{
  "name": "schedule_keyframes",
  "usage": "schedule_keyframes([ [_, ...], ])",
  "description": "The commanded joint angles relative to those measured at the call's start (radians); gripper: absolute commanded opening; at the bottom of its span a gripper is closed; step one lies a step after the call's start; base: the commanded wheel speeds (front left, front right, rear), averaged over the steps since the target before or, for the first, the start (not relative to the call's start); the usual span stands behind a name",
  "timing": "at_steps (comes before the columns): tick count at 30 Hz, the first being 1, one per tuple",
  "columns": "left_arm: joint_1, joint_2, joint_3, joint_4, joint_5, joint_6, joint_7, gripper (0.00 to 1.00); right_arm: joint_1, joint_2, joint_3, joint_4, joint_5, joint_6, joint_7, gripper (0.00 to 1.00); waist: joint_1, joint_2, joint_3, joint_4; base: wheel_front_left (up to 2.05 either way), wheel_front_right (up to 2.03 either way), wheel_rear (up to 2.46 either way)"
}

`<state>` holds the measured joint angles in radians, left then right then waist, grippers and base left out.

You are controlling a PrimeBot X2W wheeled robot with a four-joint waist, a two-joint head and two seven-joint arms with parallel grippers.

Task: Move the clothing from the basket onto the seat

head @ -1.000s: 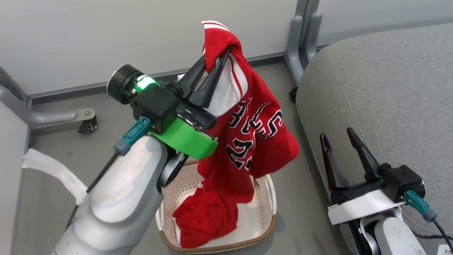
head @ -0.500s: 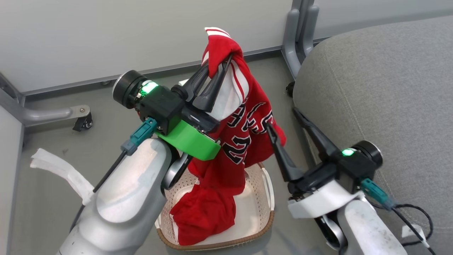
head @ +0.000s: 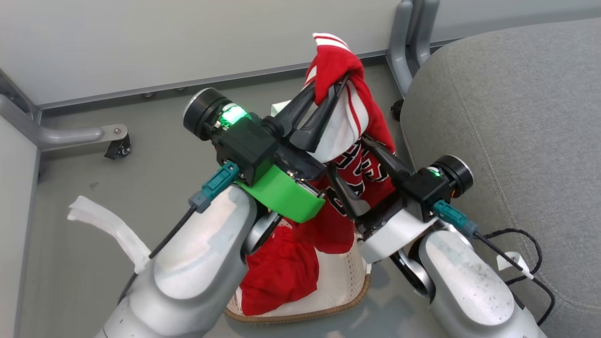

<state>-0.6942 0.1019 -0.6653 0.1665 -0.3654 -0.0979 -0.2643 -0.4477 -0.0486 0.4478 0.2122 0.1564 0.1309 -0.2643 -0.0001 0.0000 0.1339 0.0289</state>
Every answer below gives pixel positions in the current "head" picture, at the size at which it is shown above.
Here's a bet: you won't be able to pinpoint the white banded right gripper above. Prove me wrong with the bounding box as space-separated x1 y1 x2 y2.
326 136 438 264

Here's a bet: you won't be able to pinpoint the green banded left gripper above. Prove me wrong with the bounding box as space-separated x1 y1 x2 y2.
235 73 351 224

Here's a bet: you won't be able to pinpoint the red and white basketball jersey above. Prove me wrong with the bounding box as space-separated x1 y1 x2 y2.
293 32 398 254

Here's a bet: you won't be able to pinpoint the red shorts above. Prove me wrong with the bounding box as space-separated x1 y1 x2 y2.
239 224 320 316

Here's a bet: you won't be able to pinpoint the white laundry basket brown rim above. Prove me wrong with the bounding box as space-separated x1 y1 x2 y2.
224 220 372 324

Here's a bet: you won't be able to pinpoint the grey fabric sofa seat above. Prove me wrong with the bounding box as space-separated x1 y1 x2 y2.
400 17 601 338

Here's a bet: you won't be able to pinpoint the white tape strip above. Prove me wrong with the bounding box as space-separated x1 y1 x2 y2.
67 195 151 275

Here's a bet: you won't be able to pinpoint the black cable with teal plug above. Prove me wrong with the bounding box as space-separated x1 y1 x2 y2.
149 161 240 260

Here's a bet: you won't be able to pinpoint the grey partition base rail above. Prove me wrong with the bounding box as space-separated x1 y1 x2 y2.
35 39 461 112

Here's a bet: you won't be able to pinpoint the grey metal frame legs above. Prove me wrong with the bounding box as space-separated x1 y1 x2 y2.
385 0 440 100

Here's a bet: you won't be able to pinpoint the grey metal frame foot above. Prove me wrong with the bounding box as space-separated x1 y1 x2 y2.
0 69 129 152

